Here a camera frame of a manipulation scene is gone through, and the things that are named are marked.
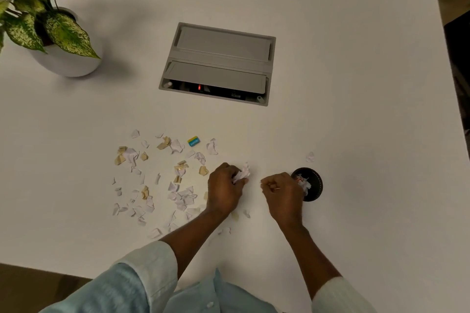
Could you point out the person's right hand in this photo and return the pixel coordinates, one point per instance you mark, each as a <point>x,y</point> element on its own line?
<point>284,201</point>

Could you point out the person's left hand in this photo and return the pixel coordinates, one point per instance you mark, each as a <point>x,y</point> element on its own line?
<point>220,191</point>

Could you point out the person's right fingers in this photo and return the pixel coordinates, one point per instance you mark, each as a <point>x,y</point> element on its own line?
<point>278,181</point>

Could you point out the person's left fingers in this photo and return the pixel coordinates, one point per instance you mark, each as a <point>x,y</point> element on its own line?
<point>228,173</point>

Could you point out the white paper ball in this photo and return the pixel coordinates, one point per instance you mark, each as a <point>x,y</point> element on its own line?
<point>243,174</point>

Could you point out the person's right forearm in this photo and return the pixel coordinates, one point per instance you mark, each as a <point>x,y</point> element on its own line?
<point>306,254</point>

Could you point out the person's left forearm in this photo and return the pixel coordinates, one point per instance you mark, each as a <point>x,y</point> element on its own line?
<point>191,234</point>

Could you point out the crumpled paper in cup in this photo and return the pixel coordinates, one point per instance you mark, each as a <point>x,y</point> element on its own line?
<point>304,182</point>

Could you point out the black round cup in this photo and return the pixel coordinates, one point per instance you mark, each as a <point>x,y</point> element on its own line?
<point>314,186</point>

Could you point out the lone white paper scrap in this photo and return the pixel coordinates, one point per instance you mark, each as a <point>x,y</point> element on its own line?
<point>310,157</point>

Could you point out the small yellow and blue packet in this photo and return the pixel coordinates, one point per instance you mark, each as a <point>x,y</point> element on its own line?
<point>193,141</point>

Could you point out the scattered torn paper scraps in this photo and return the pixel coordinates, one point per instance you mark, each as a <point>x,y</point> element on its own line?
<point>180,195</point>

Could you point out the light blue shirt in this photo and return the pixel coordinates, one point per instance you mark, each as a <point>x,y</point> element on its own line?
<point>128,287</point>

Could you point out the white round plant pot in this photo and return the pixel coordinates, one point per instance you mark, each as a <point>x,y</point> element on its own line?
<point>64,63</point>

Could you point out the green speckled leaf plant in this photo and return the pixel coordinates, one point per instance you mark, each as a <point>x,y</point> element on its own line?
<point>33,4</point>

